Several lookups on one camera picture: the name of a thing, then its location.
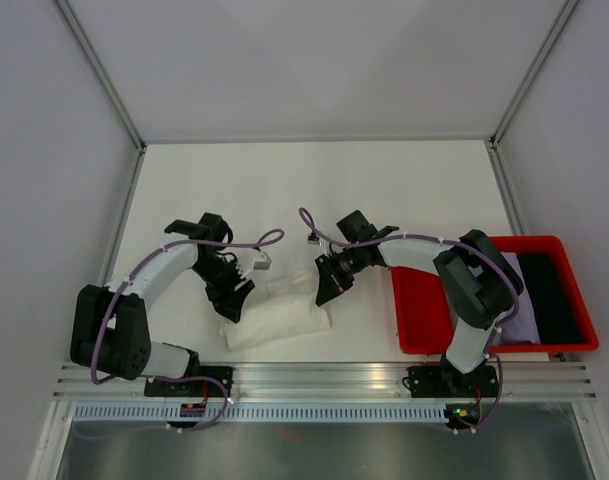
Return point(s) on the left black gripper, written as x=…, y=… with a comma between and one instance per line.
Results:
x=226, y=301

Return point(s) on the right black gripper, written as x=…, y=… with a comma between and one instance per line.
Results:
x=331, y=282

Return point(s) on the white t shirt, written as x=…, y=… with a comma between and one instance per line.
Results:
x=283, y=309

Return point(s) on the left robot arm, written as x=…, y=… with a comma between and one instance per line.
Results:
x=111, y=334

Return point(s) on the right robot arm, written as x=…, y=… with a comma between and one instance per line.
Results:
x=480, y=285

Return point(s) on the red plastic bin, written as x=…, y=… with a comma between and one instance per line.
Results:
x=425, y=324

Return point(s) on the lilac rolled t shirt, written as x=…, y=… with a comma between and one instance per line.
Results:
x=521, y=329

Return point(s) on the black rolled t shirt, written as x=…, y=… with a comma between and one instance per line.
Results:
x=552, y=310

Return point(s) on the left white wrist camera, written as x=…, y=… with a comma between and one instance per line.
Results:
x=251, y=260

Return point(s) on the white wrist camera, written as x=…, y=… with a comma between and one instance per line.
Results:
x=251, y=260
x=315, y=239

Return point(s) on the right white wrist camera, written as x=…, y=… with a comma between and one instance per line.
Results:
x=315, y=239

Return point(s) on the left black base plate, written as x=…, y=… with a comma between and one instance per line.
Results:
x=214, y=382

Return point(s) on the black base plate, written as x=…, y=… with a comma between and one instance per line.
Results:
x=435, y=381
x=214, y=382

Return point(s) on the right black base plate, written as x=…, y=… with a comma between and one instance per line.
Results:
x=435, y=381

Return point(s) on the white slotted cable duct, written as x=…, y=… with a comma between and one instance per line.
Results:
x=261, y=412

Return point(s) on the aluminium mounting rail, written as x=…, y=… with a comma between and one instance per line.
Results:
x=369, y=382

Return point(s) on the left aluminium frame post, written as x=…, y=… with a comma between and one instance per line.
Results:
x=85, y=45

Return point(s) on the aluminium frame post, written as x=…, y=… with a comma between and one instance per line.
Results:
x=85, y=45
x=554, y=33

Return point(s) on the right aluminium frame post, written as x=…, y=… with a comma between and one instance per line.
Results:
x=554, y=33

